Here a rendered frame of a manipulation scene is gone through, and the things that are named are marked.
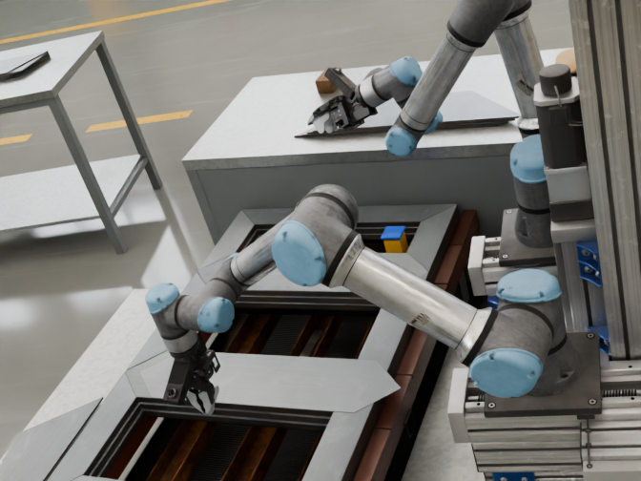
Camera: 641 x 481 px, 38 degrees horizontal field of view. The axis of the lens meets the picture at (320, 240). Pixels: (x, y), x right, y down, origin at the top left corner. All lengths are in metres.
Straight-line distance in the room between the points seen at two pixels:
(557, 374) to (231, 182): 1.56
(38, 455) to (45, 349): 1.92
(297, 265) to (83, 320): 2.95
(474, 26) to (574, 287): 0.59
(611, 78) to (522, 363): 0.52
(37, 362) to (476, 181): 2.40
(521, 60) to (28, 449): 1.61
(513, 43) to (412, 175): 0.76
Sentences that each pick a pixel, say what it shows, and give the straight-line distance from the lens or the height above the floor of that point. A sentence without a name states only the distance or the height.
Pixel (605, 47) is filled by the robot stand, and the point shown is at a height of 1.66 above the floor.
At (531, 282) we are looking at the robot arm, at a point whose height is 1.27.
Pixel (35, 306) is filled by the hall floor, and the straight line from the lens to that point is 4.88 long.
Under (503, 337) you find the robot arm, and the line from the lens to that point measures 1.70.
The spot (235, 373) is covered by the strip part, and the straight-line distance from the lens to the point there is 2.44.
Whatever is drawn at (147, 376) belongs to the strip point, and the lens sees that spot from 2.56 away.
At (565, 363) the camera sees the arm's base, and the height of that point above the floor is 1.09.
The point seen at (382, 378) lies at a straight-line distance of 2.28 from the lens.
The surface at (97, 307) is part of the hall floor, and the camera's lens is 4.64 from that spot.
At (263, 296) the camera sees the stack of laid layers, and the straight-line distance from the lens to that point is 2.71.
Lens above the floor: 2.36
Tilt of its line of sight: 32 degrees down
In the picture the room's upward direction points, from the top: 17 degrees counter-clockwise
